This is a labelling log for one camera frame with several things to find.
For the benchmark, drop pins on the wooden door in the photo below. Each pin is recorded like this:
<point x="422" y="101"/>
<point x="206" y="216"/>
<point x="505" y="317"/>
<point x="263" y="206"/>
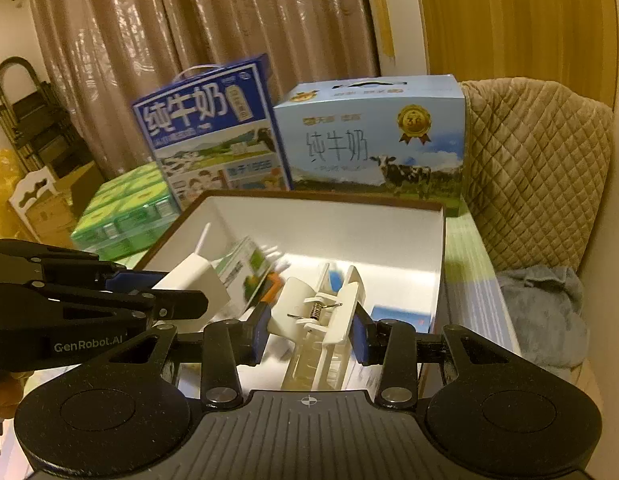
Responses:
<point x="514" y="20"/>

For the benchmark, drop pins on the blue medicine box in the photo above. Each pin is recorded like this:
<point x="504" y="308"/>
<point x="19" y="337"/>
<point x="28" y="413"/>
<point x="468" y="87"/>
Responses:
<point x="404" y="317"/>

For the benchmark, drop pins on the brown cardboard storage box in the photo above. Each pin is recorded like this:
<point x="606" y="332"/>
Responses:
<point x="339" y="230"/>

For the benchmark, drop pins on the cardboard box with white flap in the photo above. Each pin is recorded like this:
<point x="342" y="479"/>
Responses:
<point x="44" y="215"/>

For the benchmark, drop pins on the light blue milk carton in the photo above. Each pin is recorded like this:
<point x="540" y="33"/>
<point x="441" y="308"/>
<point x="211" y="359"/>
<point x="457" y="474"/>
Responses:
<point x="364" y="135"/>

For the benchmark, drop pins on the orange plastic tool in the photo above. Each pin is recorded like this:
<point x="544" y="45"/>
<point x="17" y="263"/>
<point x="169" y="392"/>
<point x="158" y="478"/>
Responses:
<point x="272" y="282"/>

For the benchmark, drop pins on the beige patterned curtain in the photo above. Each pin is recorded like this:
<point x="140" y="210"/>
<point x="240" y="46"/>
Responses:
<point x="189" y="20"/>

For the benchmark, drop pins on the white router with antenna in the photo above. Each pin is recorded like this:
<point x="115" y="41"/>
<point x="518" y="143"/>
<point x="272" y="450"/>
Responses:
<point x="189" y="275"/>

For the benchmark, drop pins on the plain brown cardboard box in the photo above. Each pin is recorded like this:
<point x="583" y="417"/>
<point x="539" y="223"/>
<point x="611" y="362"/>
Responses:
<point x="84" y="185"/>

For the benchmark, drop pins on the green pack of drink cartons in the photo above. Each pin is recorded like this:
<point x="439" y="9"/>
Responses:
<point x="124" y="210"/>

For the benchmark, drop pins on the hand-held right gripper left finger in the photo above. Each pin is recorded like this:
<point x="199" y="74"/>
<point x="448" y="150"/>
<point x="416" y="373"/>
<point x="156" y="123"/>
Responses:
<point x="262" y="332"/>

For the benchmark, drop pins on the white plastic clip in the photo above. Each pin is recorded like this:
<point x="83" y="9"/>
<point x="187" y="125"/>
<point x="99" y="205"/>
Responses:
<point x="314" y="320"/>

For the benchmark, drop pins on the dark blue milk carton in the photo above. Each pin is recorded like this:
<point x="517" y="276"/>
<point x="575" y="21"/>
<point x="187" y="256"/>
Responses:
<point x="199" y="110"/>

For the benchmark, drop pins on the yellow plastic bag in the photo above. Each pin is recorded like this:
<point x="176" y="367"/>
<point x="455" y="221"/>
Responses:
<point x="1" y="185"/>

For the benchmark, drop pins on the quilted beige chair cover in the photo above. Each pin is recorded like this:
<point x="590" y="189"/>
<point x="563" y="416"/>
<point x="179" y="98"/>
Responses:
<point x="534" y="170"/>

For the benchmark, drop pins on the grey cloth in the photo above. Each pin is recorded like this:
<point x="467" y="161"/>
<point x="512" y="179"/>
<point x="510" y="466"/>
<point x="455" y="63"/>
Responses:
<point x="544" y="315"/>

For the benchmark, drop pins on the green medicine box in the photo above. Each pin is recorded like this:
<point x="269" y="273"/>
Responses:
<point x="239" y="270"/>

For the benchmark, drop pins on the folded black ladder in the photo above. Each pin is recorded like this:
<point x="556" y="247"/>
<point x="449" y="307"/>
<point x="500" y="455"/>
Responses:
<point x="39" y="125"/>

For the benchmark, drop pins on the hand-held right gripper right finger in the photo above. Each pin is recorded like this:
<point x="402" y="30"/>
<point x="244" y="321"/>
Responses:
<point x="359" y="335"/>

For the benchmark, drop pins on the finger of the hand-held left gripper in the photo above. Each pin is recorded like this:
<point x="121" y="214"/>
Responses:
<point x="179" y="305"/>
<point x="134" y="280"/>

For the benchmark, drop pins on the person's left hand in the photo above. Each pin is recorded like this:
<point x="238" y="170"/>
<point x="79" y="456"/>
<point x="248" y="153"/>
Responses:
<point x="1" y="390"/>

